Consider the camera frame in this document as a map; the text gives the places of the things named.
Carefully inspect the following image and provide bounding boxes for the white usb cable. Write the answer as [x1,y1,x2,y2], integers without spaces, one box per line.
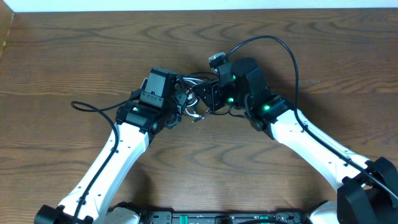
[183,77,206,121]

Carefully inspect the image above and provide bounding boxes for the black usb cable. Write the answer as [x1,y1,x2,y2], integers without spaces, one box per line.
[182,71,246,124]

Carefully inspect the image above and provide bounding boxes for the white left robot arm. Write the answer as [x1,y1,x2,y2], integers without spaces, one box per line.
[34,67,187,224]

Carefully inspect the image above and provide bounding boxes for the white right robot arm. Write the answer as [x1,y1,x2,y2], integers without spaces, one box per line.
[195,54,397,223]

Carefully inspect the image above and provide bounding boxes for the black left camera cable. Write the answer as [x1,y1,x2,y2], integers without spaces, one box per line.
[70,98,133,224]

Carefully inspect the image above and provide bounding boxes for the black camera cable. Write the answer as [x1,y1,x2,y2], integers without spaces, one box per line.
[70,98,133,224]
[224,35,398,202]

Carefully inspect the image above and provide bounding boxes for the black right camera cable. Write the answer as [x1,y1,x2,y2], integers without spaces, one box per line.
[224,35,398,202]

